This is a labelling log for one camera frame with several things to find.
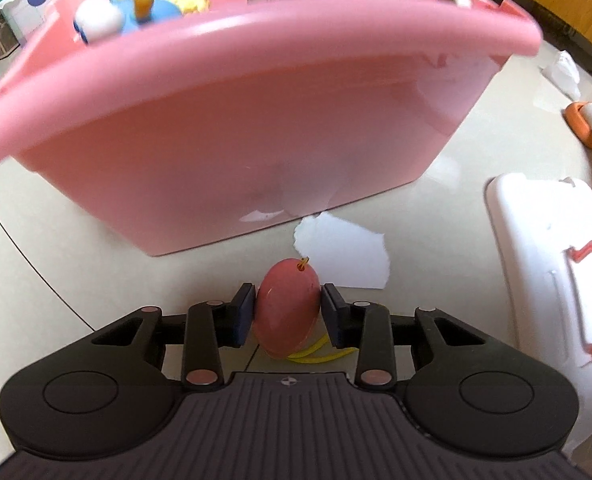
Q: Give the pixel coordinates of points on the crumpled white tissue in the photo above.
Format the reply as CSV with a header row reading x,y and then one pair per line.
x,y
563,72

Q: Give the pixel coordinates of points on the pink plastic storage box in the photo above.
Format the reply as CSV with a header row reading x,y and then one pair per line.
x,y
226,135

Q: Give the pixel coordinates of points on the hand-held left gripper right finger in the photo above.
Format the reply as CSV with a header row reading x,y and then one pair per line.
x,y
331,315

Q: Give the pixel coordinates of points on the blue yellow plush toy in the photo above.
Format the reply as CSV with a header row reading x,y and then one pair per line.
x,y
151,10

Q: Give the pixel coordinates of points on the orange slipper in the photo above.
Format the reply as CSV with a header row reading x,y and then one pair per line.
x,y
576,122

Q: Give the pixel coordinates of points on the white dotted storage bucket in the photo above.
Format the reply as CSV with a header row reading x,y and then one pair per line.
x,y
26,20

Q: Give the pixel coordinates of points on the torn white paper piece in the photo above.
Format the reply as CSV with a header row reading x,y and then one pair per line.
x,y
346,255

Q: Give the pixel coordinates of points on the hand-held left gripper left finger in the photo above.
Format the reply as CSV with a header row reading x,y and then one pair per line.
x,y
246,315

